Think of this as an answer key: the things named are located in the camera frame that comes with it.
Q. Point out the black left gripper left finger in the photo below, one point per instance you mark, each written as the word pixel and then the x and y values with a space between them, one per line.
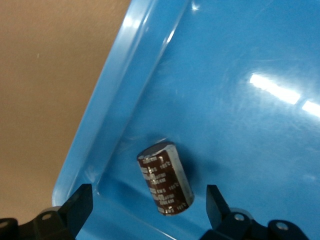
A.
pixel 77 207

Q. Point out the blue plastic tray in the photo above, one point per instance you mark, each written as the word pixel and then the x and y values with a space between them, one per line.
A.
pixel 225 137

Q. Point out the dark brown cylindrical capacitor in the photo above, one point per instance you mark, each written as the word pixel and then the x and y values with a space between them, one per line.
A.
pixel 165 180

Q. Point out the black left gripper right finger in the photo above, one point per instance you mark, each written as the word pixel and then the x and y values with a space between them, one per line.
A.
pixel 218 212

